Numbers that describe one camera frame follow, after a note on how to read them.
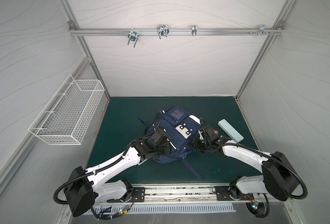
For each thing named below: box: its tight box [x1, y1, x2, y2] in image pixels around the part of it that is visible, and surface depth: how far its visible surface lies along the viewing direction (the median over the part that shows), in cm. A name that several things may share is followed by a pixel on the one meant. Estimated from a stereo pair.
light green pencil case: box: [217, 118, 245, 144], surface depth 100 cm
